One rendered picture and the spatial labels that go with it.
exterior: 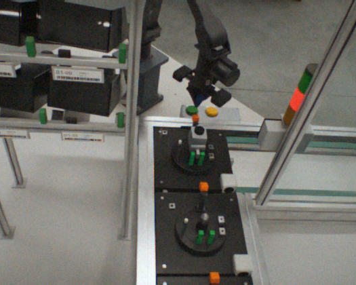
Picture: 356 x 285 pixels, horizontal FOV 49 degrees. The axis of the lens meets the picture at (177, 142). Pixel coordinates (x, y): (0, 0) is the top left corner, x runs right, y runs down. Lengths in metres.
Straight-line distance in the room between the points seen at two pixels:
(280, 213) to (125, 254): 0.47
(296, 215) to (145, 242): 0.48
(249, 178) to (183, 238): 0.36
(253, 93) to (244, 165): 1.80
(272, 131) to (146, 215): 0.41
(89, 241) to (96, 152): 0.33
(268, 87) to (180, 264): 2.33
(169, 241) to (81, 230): 0.28
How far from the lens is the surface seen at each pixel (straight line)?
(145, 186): 1.15
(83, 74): 0.71
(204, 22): 1.07
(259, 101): 3.03
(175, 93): 1.59
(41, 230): 1.20
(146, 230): 1.07
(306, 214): 1.27
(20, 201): 1.26
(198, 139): 1.12
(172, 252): 1.03
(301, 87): 0.90
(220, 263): 1.04
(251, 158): 1.34
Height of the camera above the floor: 1.89
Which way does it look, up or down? 47 degrees down
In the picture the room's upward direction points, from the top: 11 degrees clockwise
